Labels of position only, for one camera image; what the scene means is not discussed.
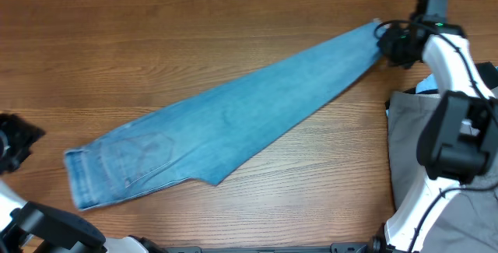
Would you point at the grey khaki trousers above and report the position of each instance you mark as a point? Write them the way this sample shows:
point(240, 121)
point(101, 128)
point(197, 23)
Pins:
point(469, 221)

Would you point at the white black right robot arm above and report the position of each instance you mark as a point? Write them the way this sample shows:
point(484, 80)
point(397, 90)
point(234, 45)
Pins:
point(459, 141)

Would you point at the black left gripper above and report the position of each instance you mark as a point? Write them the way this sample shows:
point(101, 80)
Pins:
point(24, 134)

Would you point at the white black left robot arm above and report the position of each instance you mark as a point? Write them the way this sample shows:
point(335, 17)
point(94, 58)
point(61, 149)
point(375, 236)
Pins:
point(59, 230)

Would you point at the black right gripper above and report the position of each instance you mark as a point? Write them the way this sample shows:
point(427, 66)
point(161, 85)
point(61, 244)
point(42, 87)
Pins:
point(385, 45)

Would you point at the black garment in pile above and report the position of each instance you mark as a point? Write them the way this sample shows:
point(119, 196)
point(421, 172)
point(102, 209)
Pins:
point(486, 72)

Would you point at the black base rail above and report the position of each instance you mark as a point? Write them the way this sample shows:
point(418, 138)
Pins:
point(333, 248)

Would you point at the light blue garment in pile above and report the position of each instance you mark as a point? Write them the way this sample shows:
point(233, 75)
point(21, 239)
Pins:
point(427, 86)

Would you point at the light blue denim jeans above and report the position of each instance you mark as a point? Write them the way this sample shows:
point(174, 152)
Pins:
point(208, 136)

